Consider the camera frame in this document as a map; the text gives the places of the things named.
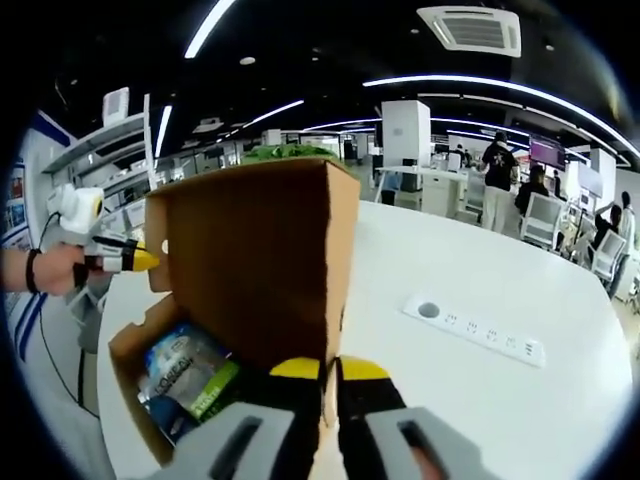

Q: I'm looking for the ceiling air conditioner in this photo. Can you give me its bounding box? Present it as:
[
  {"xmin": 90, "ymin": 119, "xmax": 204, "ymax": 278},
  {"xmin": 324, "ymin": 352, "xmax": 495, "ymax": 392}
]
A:
[{"xmin": 417, "ymin": 4, "xmax": 523, "ymax": 59}]

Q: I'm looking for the person's grey clothing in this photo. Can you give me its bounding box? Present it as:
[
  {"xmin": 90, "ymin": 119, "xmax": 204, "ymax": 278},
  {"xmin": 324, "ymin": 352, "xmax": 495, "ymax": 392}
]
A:
[{"xmin": 47, "ymin": 279, "xmax": 117, "ymax": 480}]

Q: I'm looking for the black wristband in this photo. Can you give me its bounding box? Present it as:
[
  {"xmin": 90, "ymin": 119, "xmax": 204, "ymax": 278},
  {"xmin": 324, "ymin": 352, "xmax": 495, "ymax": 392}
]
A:
[{"xmin": 24, "ymin": 248, "xmax": 42, "ymax": 295}]

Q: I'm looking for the white square column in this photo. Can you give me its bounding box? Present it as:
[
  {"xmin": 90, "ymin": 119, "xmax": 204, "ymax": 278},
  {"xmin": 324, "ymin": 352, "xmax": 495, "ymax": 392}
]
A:
[{"xmin": 381, "ymin": 99, "xmax": 432, "ymax": 169}]

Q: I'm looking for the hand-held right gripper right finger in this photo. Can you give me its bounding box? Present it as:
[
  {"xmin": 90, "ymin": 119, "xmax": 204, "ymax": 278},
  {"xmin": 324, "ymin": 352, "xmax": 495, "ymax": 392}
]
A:
[{"xmin": 335, "ymin": 355, "xmax": 484, "ymax": 480}]

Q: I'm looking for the green potted plant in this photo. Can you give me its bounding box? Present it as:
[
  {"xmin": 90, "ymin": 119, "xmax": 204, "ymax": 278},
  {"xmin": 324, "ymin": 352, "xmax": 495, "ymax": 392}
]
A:
[{"xmin": 244, "ymin": 142, "xmax": 359, "ymax": 179}]

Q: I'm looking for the white office chair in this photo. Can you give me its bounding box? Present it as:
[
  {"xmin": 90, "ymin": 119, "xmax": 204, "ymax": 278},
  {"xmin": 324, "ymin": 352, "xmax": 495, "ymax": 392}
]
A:
[
  {"xmin": 592, "ymin": 229, "xmax": 629, "ymax": 286},
  {"xmin": 519, "ymin": 192, "xmax": 566, "ymax": 249}
]

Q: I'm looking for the white office desk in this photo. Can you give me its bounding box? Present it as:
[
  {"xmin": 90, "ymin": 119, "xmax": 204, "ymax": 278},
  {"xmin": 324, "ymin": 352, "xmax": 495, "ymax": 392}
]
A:
[{"xmin": 374, "ymin": 165, "xmax": 469, "ymax": 216}]

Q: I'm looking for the person's left hand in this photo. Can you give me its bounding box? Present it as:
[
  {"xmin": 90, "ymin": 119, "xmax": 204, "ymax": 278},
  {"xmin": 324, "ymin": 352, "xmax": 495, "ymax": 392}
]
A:
[{"xmin": 37, "ymin": 242, "xmax": 96, "ymax": 297}]

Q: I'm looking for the curved ceiling light strip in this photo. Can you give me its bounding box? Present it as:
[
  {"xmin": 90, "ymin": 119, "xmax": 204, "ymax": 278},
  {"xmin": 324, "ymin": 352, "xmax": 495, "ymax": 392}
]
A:
[
  {"xmin": 184, "ymin": 0, "xmax": 236, "ymax": 59},
  {"xmin": 362, "ymin": 74, "xmax": 621, "ymax": 151}
]

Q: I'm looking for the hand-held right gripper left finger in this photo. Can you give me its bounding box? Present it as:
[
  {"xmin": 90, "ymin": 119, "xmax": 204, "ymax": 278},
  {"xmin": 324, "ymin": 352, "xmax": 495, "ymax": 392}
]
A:
[{"xmin": 159, "ymin": 356, "xmax": 324, "ymax": 480}]

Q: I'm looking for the silver green soft pouch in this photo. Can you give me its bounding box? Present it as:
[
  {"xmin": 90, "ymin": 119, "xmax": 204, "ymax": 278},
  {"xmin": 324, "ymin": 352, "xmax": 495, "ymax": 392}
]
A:
[{"xmin": 137, "ymin": 322, "xmax": 241, "ymax": 446}]

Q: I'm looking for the white table power strip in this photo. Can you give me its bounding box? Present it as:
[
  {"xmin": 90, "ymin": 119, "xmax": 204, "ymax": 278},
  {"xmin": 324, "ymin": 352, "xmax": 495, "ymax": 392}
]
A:
[{"xmin": 402, "ymin": 293, "xmax": 546, "ymax": 369}]

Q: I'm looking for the brown cardboard shoe box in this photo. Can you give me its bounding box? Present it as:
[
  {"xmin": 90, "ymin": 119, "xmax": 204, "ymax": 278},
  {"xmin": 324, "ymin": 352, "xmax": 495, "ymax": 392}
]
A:
[{"xmin": 108, "ymin": 155, "xmax": 362, "ymax": 480}]

